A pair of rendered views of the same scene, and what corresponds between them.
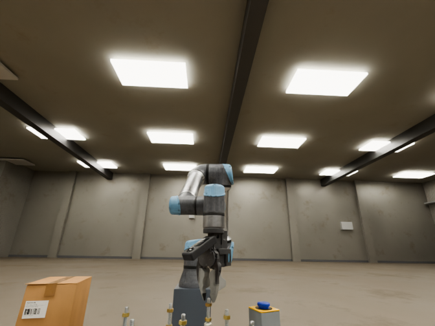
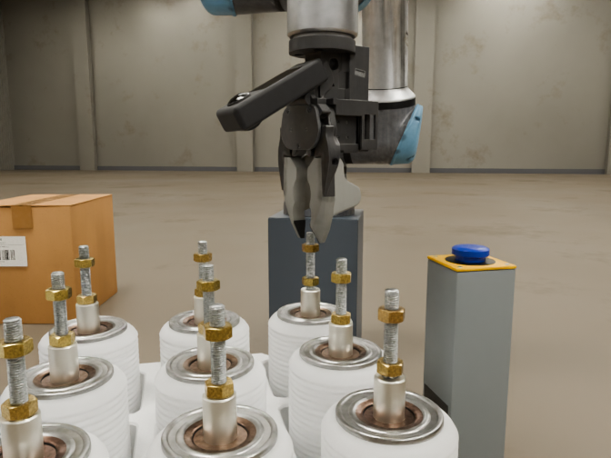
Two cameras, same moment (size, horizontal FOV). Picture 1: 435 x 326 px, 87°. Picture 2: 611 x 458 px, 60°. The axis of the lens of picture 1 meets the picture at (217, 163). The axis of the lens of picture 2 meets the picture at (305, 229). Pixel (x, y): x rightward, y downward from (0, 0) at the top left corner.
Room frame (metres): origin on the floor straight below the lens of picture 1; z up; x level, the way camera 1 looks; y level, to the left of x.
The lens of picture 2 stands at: (0.23, -0.10, 0.44)
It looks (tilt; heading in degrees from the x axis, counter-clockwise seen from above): 9 degrees down; 12
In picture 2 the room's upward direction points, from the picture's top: straight up
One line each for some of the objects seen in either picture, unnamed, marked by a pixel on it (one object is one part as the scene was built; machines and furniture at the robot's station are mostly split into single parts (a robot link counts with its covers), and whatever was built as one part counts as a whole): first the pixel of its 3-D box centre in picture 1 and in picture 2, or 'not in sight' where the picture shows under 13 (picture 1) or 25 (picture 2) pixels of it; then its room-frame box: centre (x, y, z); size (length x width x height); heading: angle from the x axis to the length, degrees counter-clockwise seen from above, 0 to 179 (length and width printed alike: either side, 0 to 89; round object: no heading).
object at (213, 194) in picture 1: (214, 200); not in sight; (0.82, 0.01, 0.65); 0.09 x 0.08 x 0.11; 177
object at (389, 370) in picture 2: not in sight; (390, 366); (0.59, -0.08, 0.29); 0.02 x 0.02 x 0.01; 85
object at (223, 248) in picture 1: (214, 248); (327, 100); (0.82, 0.00, 0.49); 0.09 x 0.08 x 0.12; 136
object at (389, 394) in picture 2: not in sight; (389, 397); (0.59, -0.08, 0.26); 0.02 x 0.02 x 0.03
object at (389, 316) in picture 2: not in sight; (391, 313); (0.59, -0.08, 0.33); 0.02 x 0.02 x 0.01; 85
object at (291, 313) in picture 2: not in sight; (310, 313); (0.80, 0.02, 0.25); 0.08 x 0.08 x 0.01
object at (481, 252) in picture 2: (263, 306); (470, 255); (0.84, -0.15, 0.32); 0.04 x 0.04 x 0.02
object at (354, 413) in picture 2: not in sight; (388, 414); (0.59, -0.08, 0.25); 0.08 x 0.08 x 0.01
